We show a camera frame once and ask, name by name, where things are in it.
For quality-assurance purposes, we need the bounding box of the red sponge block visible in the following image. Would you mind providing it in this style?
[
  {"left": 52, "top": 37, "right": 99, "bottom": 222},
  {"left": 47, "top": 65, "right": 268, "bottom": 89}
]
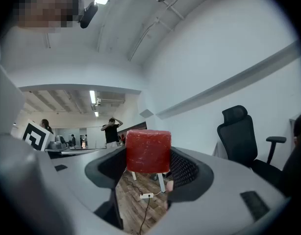
[{"left": 125, "top": 129, "right": 172, "bottom": 174}]

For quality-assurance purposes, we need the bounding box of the black head-worn camera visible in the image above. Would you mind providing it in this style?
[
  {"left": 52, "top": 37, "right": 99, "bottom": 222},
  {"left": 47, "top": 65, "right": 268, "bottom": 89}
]
[{"left": 78, "top": 1, "right": 99, "bottom": 29}]

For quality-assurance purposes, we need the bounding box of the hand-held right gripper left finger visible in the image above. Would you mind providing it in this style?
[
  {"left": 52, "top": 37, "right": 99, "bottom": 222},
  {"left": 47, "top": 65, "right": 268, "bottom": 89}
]
[{"left": 0, "top": 133, "right": 128, "bottom": 235}]

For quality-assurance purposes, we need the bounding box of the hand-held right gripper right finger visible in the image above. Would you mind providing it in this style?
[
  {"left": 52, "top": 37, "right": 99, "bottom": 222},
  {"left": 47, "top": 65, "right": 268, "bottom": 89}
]
[{"left": 150, "top": 145, "right": 292, "bottom": 235}]

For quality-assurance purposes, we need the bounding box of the black mesh office chair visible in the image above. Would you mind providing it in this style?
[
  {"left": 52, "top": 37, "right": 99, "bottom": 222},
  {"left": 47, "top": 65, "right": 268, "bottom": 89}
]
[{"left": 217, "top": 105, "right": 287, "bottom": 183}]

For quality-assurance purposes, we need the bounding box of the black power cable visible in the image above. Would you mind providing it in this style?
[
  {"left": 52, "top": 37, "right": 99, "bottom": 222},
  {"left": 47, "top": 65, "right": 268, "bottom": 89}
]
[{"left": 122, "top": 174, "right": 163, "bottom": 235}]

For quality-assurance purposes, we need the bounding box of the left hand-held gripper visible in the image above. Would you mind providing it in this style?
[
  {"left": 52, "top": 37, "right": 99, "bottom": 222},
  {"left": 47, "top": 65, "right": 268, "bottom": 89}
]
[{"left": 22, "top": 119, "right": 69, "bottom": 152}]

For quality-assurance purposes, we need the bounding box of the grey wall cable trunking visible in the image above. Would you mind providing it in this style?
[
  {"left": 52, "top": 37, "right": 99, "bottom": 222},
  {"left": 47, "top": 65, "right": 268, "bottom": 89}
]
[{"left": 156, "top": 40, "right": 301, "bottom": 120}]

